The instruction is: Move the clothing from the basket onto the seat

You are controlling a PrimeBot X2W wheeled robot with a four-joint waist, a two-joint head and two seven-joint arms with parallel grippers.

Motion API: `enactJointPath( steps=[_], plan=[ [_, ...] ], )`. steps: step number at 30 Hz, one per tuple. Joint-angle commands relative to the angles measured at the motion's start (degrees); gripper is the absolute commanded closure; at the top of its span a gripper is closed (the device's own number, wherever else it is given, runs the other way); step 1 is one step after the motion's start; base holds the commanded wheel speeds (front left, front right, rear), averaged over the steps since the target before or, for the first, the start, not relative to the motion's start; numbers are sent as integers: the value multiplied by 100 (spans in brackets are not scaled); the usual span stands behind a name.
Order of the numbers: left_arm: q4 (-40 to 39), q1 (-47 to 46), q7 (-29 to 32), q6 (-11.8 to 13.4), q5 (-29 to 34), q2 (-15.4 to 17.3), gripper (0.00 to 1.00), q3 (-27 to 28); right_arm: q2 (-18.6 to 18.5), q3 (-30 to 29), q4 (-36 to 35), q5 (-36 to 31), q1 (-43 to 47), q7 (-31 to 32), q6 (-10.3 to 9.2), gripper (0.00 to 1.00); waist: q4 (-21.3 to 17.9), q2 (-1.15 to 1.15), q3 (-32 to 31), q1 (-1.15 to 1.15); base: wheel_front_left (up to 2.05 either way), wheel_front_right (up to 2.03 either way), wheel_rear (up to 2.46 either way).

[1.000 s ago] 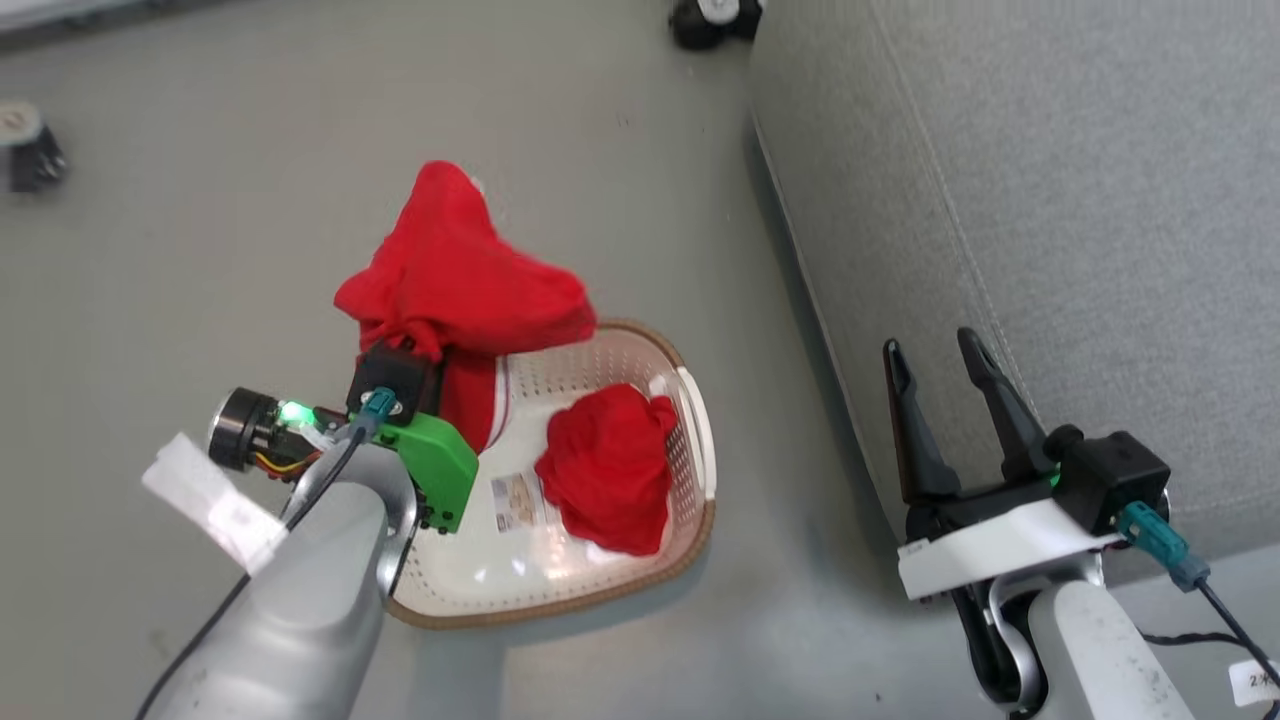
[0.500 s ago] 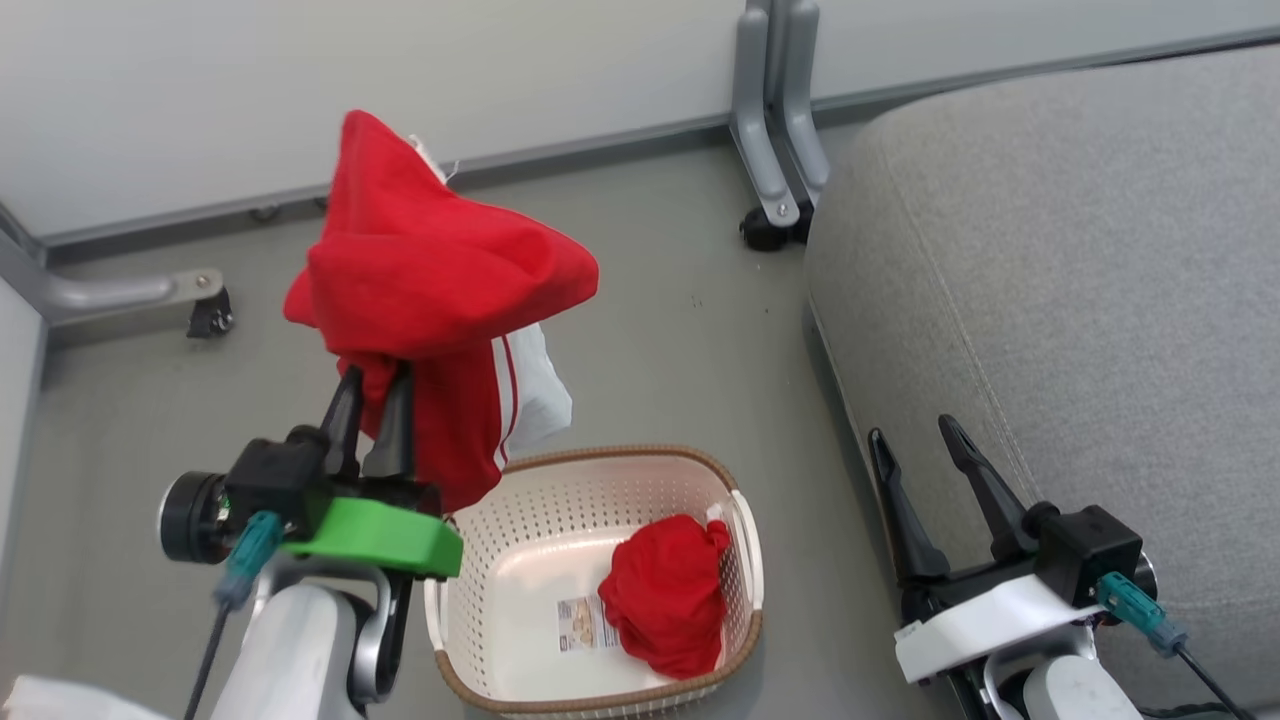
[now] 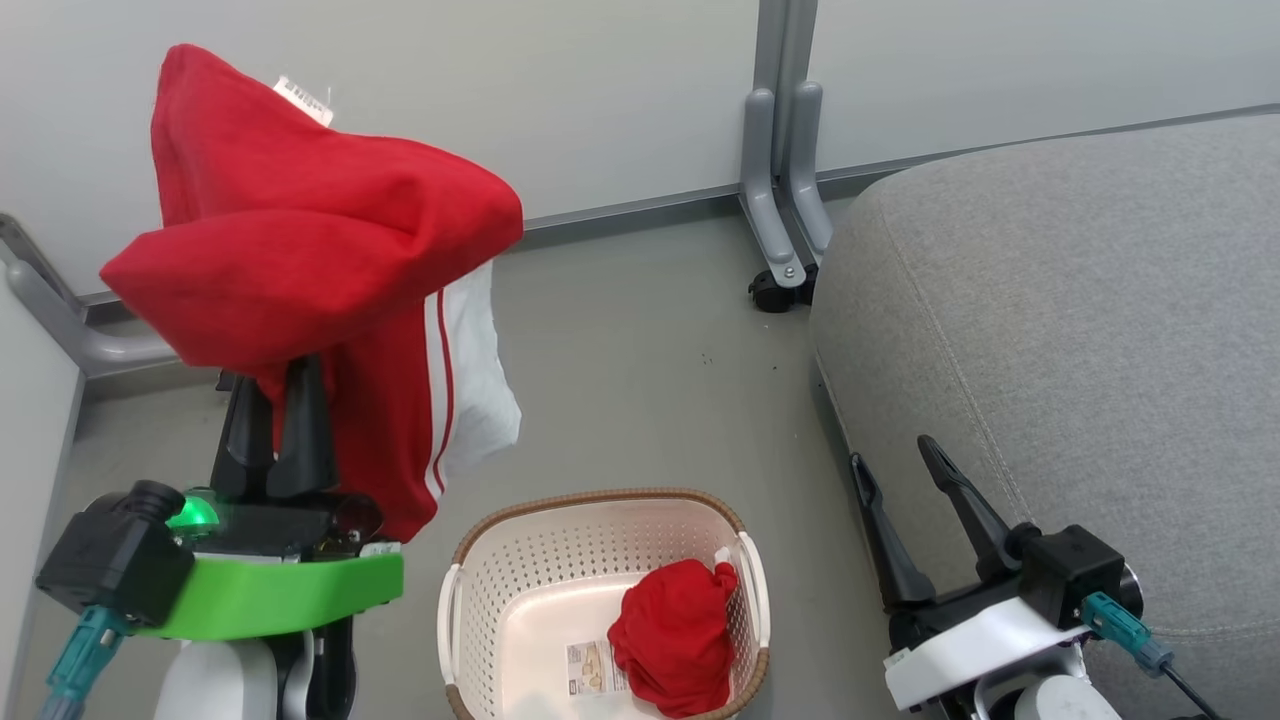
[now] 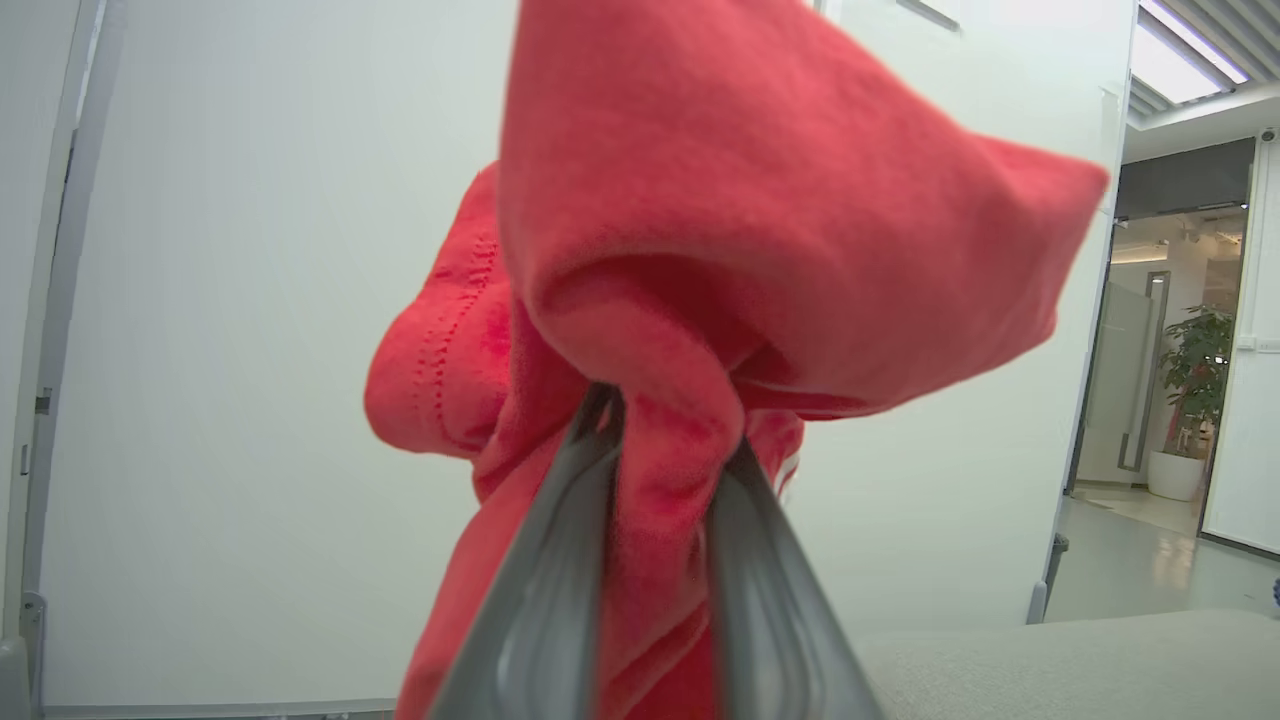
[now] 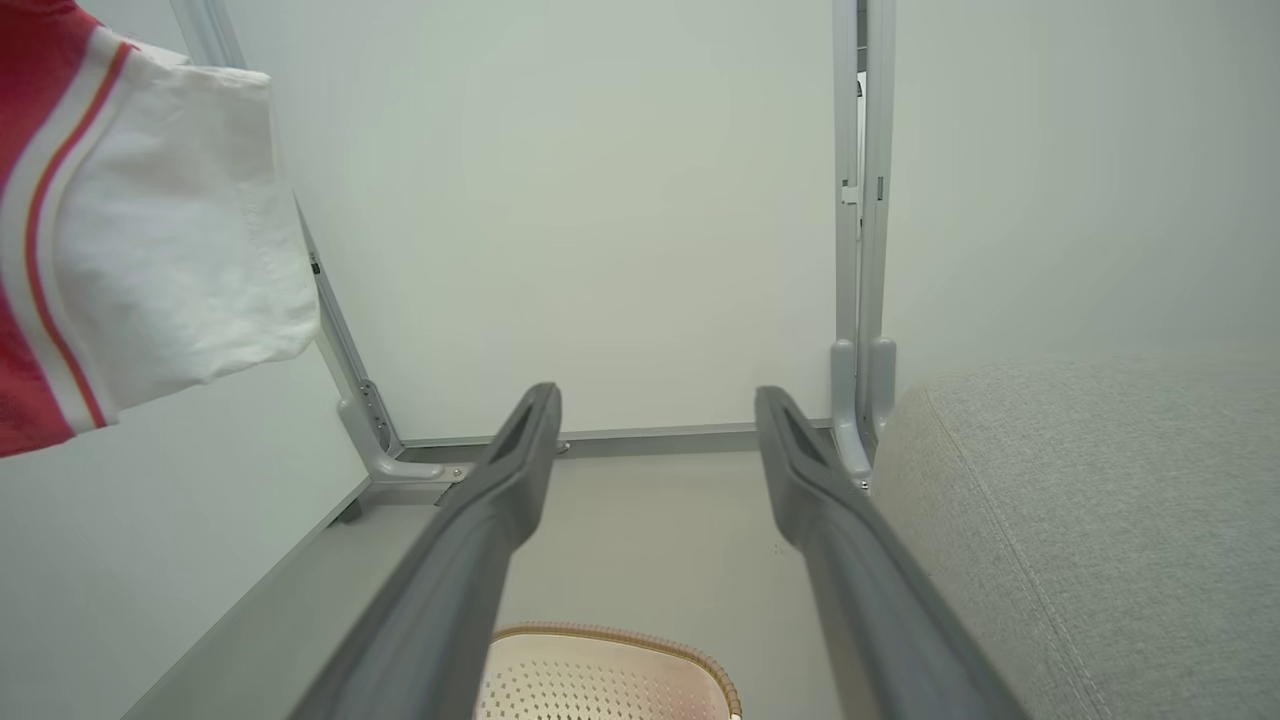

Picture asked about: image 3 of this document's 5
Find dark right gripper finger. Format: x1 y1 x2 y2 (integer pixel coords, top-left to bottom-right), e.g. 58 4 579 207
916 434 1043 587
849 453 938 612

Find grey fabric sofa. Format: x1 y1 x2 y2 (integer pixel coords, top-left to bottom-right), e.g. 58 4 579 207
808 113 1280 720

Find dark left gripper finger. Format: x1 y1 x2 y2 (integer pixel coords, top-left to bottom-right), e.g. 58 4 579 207
208 375 277 501
264 354 340 500

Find white perforated laundry basket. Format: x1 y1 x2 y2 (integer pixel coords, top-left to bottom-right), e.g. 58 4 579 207
437 488 772 720

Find red and white garment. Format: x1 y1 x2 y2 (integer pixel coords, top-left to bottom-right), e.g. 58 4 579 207
98 42 526 546

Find black caster wheel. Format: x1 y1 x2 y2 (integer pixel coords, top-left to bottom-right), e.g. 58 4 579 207
747 264 819 314

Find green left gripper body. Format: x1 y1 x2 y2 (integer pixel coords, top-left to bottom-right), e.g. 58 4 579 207
138 470 406 641

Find grey partition stand foot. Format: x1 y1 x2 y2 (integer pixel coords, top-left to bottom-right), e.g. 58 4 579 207
739 0 834 291
0 213 183 380

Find right teal plug black cable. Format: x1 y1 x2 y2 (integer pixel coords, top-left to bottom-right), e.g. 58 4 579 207
1080 591 1227 720

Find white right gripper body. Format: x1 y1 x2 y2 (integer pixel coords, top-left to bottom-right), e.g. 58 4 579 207
883 575 1093 714

